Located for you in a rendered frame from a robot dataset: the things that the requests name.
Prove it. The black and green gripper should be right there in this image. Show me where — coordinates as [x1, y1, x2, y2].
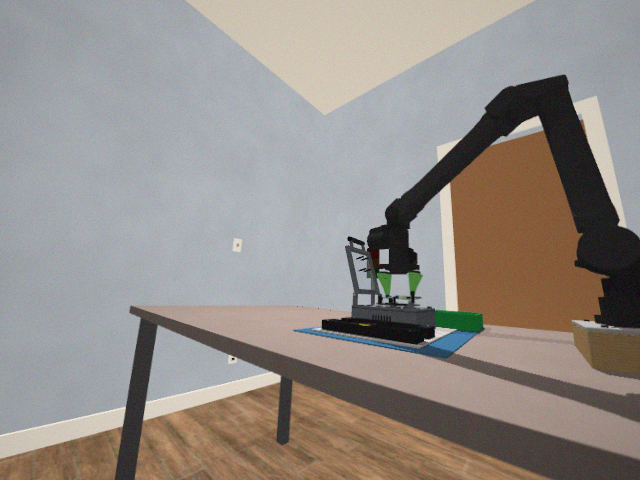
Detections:
[377, 245, 423, 296]

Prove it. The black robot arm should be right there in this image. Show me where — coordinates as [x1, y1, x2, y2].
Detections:
[367, 75, 640, 328]

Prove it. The green bin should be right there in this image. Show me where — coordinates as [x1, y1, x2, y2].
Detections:
[435, 310, 483, 332]

